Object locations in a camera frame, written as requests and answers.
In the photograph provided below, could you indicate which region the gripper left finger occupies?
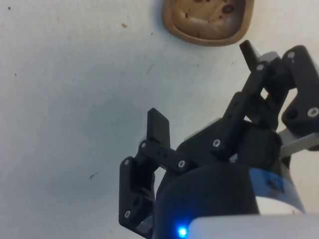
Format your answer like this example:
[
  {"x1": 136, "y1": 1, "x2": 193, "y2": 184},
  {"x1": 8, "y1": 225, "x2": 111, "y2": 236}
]
[{"x1": 119, "y1": 108, "x2": 191, "y2": 235}]

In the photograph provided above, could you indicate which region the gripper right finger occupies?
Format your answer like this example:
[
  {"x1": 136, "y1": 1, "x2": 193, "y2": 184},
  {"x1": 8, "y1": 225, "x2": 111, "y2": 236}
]
[{"x1": 211, "y1": 39, "x2": 319, "y2": 156}]

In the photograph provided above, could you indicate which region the brown cup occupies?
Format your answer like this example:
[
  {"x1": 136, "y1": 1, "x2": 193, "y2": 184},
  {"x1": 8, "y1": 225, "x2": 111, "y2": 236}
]
[{"x1": 161, "y1": 0, "x2": 255, "y2": 47}]

